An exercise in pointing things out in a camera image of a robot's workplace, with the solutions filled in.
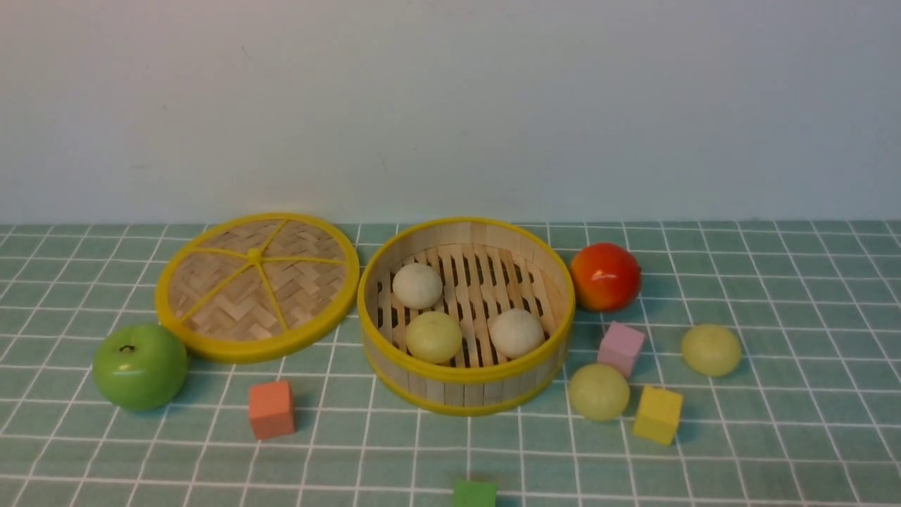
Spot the green cube block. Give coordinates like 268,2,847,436
453,480,498,507

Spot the bamboo steamer basket yellow rim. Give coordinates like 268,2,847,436
357,216,576,417

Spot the green apple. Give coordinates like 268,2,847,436
92,322,189,412

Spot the orange cube block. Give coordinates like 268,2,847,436
248,380,295,440

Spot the bamboo steamer lid yellow rim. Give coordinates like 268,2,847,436
155,213,360,365

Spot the white bun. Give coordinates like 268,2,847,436
392,263,443,309
489,308,545,359

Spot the red tomato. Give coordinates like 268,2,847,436
569,243,643,313

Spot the yellow cube block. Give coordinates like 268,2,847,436
633,385,684,446

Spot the yellow-green bun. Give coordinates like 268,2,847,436
405,311,463,365
680,324,741,377
567,363,631,423

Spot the pink cube block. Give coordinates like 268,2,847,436
596,322,646,379

